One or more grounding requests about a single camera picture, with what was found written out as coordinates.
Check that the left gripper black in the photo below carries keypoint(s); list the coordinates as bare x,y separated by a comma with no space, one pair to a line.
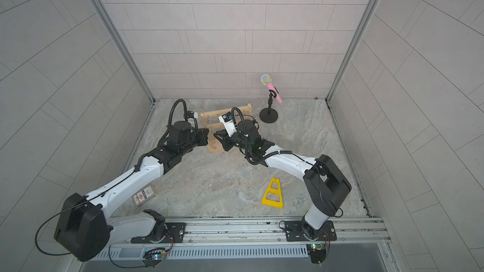
203,135

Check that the small printed card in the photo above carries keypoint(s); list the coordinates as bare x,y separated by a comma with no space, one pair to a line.
143,195

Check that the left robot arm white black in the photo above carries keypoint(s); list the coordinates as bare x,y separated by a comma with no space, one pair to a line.
86,225

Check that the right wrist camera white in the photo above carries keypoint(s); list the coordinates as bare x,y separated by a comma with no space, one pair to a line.
229,123

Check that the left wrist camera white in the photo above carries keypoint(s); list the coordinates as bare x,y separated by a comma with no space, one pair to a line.
192,116

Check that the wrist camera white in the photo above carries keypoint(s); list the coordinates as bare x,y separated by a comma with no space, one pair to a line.
229,123
192,116

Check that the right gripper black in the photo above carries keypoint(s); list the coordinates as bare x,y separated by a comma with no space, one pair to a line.
228,141

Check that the yellow triangular plastic stand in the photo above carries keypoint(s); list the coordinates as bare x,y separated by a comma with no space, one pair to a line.
273,195

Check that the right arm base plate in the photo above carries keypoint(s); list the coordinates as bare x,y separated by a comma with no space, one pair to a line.
297,232

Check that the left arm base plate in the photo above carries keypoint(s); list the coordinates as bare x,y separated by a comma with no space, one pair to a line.
170,231

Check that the wooden jewelry display stand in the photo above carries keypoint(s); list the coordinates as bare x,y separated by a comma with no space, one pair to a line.
211,121

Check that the left green circuit board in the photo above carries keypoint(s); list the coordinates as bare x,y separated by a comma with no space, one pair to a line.
154,257

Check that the right green circuit board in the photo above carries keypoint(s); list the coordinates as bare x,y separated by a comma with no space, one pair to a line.
317,253

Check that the green circuit board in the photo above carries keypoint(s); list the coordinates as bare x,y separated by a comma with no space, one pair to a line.
154,257
317,253

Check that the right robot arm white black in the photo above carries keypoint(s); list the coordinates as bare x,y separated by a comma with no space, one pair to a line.
327,186

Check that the pink toy microphone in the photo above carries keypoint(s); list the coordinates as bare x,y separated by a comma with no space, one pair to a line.
267,81

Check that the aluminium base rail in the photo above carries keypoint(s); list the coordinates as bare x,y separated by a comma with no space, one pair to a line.
266,231

